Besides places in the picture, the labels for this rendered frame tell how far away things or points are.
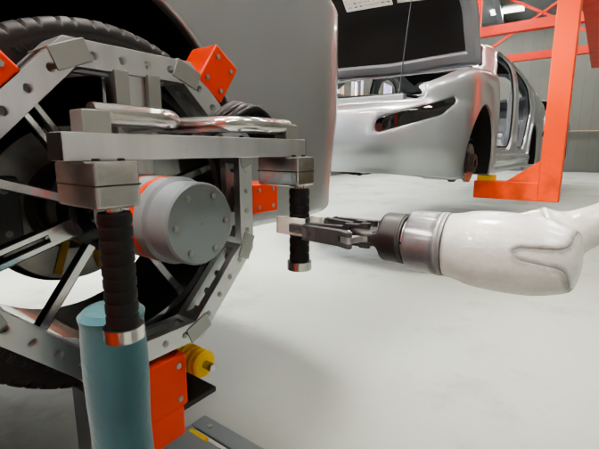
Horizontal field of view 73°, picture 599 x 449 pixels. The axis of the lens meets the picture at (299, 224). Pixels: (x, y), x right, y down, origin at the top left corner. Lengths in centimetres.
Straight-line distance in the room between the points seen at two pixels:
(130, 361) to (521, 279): 52
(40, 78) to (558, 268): 70
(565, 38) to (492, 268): 364
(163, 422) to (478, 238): 66
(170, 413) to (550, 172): 362
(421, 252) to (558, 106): 352
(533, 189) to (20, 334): 382
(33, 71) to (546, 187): 380
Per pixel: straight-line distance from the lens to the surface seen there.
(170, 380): 86
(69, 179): 51
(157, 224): 61
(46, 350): 73
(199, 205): 63
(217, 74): 87
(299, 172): 69
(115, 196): 47
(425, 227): 58
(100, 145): 49
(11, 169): 93
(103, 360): 63
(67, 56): 70
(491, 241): 54
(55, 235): 80
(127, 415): 68
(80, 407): 106
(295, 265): 72
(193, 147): 56
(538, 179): 404
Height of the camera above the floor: 96
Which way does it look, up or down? 10 degrees down
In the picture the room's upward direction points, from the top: straight up
